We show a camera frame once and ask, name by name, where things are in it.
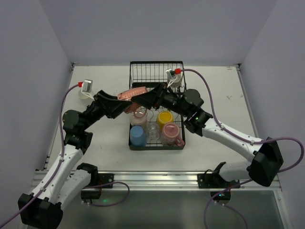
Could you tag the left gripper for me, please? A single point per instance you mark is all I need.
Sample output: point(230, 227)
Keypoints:
point(100, 101)

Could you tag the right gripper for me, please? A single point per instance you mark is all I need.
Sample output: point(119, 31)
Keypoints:
point(160, 94)

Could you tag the salmon floral mug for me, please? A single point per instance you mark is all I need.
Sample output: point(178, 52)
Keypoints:
point(127, 95)

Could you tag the pink floral mug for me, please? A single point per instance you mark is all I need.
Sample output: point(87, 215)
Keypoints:
point(171, 135)

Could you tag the blue tumbler cup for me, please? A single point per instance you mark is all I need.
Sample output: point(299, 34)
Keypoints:
point(137, 136)

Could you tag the white ceramic mug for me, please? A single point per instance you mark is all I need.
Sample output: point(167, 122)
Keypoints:
point(84, 96)

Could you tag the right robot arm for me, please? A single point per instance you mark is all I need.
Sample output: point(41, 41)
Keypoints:
point(263, 158)

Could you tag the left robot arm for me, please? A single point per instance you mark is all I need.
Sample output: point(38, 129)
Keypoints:
point(43, 207)

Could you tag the yellow mug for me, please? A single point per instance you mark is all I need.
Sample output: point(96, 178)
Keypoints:
point(164, 117)

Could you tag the beige speckled cup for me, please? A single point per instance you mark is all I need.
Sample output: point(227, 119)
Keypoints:
point(174, 81)

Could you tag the iridescent pink mug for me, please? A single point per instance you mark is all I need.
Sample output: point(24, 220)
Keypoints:
point(139, 118)

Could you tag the clear glass cup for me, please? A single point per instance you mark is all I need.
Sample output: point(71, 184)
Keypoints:
point(153, 131)

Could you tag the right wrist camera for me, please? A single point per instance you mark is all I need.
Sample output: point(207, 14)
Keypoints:
point(171, 72)

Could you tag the black wire dish rack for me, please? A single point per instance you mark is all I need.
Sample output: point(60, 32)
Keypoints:
point(150, 74)

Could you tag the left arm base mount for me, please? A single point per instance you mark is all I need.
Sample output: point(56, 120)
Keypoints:
point(95, 193)

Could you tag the aluminium mounting rail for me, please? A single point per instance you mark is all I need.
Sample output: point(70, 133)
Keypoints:
point(165, 181)

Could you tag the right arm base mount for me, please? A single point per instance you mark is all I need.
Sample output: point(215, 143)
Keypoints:
point(208, 180)

